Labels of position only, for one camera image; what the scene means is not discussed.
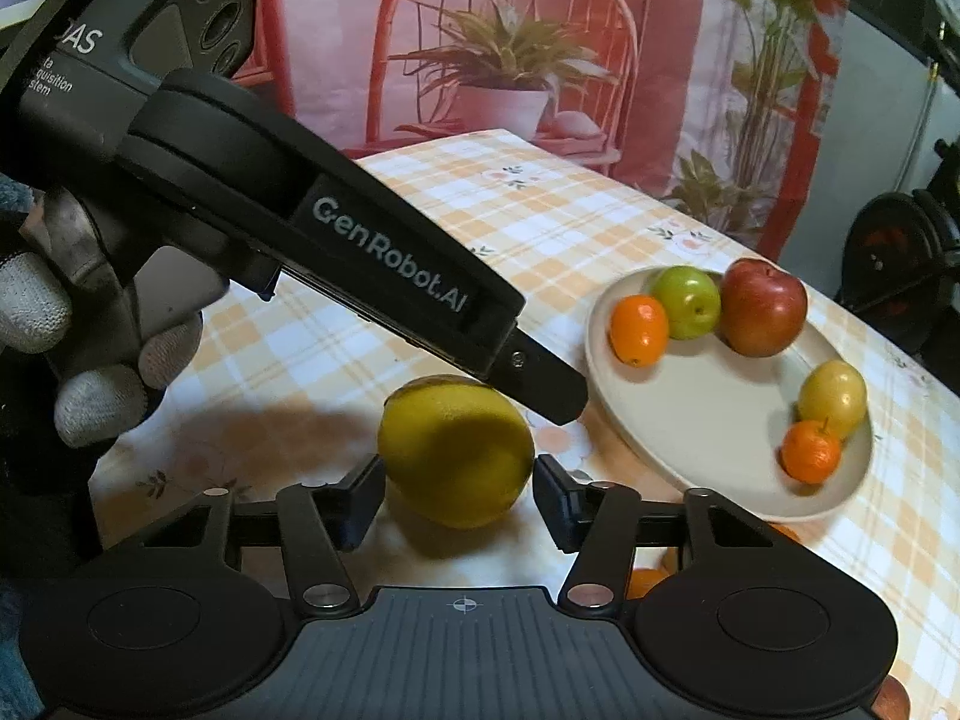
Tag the person's left hand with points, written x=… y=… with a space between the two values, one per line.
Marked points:
x=30 y=300

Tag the green apple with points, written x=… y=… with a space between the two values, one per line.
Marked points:
x=682 y=304

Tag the black exercise bike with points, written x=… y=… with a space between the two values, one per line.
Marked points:
x=892 y=255

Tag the printed pink plant backdrop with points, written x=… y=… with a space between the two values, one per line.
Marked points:
x=675 y=52

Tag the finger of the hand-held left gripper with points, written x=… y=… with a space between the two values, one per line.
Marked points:
x=547 y=382

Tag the yellow lemon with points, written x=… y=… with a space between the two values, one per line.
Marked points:
x=450 y=457

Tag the small orange mandarin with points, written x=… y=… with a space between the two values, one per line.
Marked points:
x=810 y=454
x=637 y=330

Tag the small yellow apple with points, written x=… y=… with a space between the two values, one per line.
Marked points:
x=832 y=394

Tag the beige round plate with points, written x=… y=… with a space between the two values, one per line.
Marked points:
x=712 y=420

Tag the checked floral tablecloth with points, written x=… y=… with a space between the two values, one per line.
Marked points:
x=525 y=225

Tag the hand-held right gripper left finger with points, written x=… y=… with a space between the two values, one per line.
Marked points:
x=366 y=499

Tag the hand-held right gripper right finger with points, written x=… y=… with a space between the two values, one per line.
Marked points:
x=553 y=502

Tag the large red apple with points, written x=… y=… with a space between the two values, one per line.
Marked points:
x=892 y=701

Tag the orange tangerine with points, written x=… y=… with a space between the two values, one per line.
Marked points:
x=784 y=534
x=646 y=583

